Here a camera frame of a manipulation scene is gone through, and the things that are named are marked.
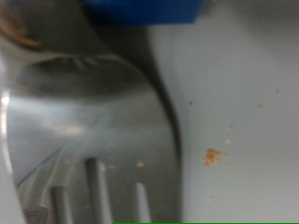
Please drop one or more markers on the silver toaster oven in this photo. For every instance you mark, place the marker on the silver toaster oven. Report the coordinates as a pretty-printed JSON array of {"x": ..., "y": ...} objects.
[{"x": 243, "y": 77}]

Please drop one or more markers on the metal spatula with blue block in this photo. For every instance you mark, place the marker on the metal spatula with blue block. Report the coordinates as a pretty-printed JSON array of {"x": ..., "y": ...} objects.
[{"x": 109, "y": 124}]

